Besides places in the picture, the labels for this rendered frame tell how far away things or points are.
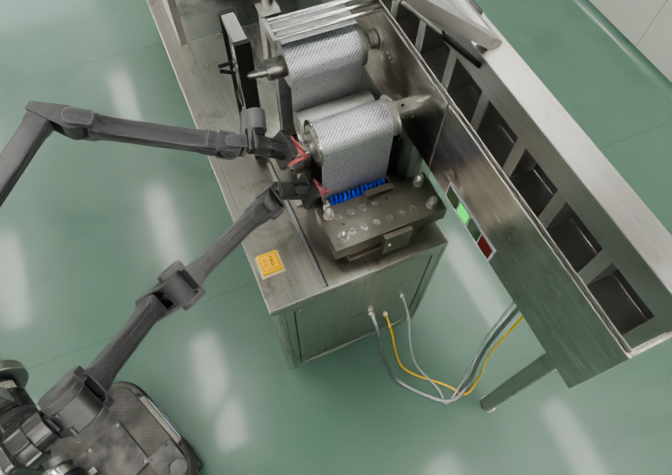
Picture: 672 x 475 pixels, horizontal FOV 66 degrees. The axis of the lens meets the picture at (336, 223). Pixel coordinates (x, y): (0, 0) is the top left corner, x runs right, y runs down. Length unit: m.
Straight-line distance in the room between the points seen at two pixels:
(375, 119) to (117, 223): 1.86
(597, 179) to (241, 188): 1.22
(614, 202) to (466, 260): 1.79
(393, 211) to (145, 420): 1.34
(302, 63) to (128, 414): 1.58
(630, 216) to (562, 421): 1.74
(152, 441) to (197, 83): 1.46
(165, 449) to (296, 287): 0.92
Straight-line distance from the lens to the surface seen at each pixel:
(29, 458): 1.14
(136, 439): 2.38
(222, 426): 2.55
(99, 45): 4.01
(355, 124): 1.54
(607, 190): 1.13
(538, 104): 1.22
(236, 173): 1.96
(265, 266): 1.73
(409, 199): 1.74
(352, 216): 1.68
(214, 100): 2.20
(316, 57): 1.61
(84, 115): 1.40
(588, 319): 1.29
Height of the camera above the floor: 2.49
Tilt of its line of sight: 61 degrees down
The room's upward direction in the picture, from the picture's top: 3 degrees clockwise
